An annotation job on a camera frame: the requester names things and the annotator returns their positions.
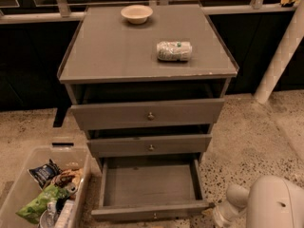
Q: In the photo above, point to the brown snack bag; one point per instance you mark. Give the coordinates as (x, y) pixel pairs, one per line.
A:
(68, 176)

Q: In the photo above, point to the yellow black object on rail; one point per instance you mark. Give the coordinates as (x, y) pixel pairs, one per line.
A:
(287, 3)

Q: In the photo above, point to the grey bottom drawer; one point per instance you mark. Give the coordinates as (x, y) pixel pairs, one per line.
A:
(150, 188)

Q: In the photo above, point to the dark blue snack bag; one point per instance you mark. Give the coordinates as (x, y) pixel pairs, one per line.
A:
(45, 173)

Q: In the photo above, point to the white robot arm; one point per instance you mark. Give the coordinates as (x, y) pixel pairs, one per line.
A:
(271, 202)

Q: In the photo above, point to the grey drawer cabinet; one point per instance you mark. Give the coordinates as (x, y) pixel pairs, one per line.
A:
(112, 61)

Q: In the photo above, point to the white paper bowl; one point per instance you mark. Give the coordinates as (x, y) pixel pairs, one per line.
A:
(136, 14)

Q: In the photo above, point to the white diagonal post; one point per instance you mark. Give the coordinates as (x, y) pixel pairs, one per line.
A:
(285, 51)

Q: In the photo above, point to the grey drawer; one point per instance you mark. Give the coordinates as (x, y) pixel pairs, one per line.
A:
(156, 145)
(150, 188)
(147, 114)

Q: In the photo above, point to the clear plastic bin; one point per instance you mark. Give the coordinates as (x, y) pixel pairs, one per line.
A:
(25, 188)

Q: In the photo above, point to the grey middle drawer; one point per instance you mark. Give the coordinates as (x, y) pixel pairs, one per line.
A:
(156, 145)

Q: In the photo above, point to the silver can in bin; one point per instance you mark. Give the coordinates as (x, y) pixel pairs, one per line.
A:
(71, 188)

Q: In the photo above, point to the grey top drawer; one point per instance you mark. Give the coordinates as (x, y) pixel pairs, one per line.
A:
(147, 114)

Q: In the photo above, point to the green snack bag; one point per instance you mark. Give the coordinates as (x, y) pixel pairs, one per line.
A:
(32, 211)

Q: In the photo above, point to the clear plastic bottle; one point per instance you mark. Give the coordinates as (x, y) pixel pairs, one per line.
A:
(61, 219)

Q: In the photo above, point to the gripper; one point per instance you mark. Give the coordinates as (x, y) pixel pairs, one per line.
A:
(219, 215)

